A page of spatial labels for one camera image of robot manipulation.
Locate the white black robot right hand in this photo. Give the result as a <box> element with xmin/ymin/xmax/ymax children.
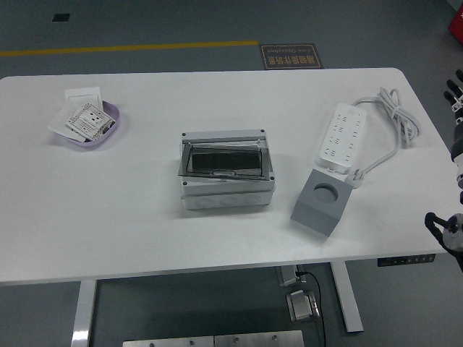
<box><xmin>443</xmin><ymin>68</ymin><xmax>463</xmax><ymax>171</ymax></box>

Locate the grey junction box with lid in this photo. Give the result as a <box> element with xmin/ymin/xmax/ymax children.
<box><xmin>177</xmin><ymin>128</ymin><xmax>278</xmax><ymax>211</ymax></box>

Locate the grey cube with round hole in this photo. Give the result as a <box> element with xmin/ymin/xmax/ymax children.
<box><xmin>290</xmin><ymin>168</ymin><xmax>354</xmax><ymax>239</ymax></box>

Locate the silver metal box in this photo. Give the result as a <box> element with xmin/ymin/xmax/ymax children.
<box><xmin>286</xmin><ymin>288</ymin><xmax>321</xmax><ymax>323</ymax></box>

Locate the red object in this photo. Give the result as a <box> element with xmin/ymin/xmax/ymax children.
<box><xmin>448</xmin><ymin>9</ymin><xmax>463</xmax><ymax>37</ymax></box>

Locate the white power strip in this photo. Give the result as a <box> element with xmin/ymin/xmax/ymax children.
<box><xmin>317</xmin><ymin>102</ymin><xmax>368</xmax><ymax>174</ymax></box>

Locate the black table control panel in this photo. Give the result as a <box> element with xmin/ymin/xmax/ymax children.
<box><xmin>377</xmin><ymin>254</ymin><xmax>436</xmax><ymax>267</ymax></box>

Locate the black orange floor sign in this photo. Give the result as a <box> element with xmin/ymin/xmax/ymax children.
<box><xmin>259</xmin><ymin>43</ymin><xmax>323</xmax><ymax>70</ymax></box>

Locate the white table leg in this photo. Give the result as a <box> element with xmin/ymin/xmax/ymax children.
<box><xmin>329</xmin><ymin>262</ymin><xmax>365</xmax><ymax>333</ymax></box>
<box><xmin>71</xmin><ymin>280</ymin><xmax>98</xmax><ymax>347</ymax></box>

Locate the grey metal plate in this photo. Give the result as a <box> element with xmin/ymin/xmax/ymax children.
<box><xmin>122</xmin><ymin>335</ymin><xmax>215</xmax><ymax>347</ymax></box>
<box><xmin>214</xmin><ymin>330</ymin><xmax>305</xmax><ymax>347</ymax></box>

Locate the white socket panel printed label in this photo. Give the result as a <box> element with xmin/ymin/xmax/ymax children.
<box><xmin>64</xmin><ymin>103</ymin><xmax>117</xmax><ymax>142</ymax></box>

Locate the flat white plate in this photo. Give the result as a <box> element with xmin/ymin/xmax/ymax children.
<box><xmin>48</xmin><ymin>103</ymin><xmax>86</xmax><ymax>144</ymax></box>

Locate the white power strip cable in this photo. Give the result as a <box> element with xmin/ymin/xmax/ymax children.
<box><xmin>343</xmin><ymin>86</ymin><xmax>422</xmax><ymax>189</ymax></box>

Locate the thin black cable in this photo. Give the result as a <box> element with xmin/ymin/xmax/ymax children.
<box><xmin>295</xmin><ymin>265</ymin><xmax>326</xmax><ymax>347</ymax></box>

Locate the silver metal bracket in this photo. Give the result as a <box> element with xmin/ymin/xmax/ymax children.
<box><xmin>276</xmin><ymin>265</ymin><xmax>307</xmax><ymax>288</ymax></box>

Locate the plain white switch panel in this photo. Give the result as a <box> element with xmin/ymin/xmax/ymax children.
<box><xmin>64</xmin><ymin>86</ymin><xmax>103</xmax><ymax>109</ymax></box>

